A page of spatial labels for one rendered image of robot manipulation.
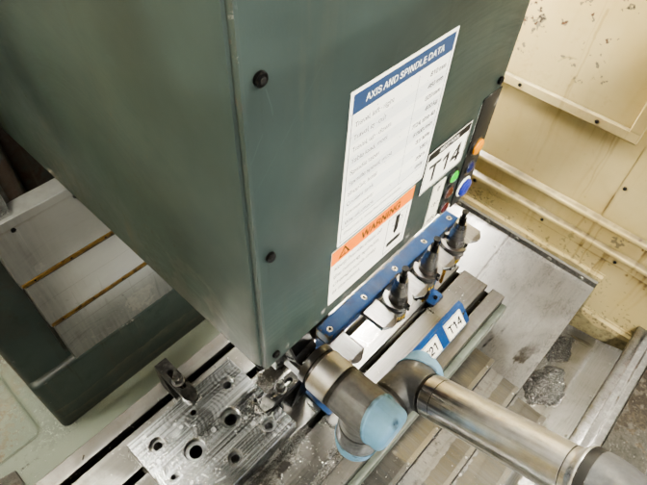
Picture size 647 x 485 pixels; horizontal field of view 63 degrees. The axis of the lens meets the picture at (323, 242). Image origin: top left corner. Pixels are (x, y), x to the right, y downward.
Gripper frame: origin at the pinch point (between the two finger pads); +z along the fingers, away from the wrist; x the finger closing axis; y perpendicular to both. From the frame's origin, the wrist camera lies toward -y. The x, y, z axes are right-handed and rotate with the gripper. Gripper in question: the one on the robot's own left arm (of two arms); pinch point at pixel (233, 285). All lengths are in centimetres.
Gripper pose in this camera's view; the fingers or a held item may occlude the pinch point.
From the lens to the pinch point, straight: 92.0
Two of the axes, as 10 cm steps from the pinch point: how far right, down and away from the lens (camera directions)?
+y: -0.6, 6.3, 7.8
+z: -7.3, -5.5, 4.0
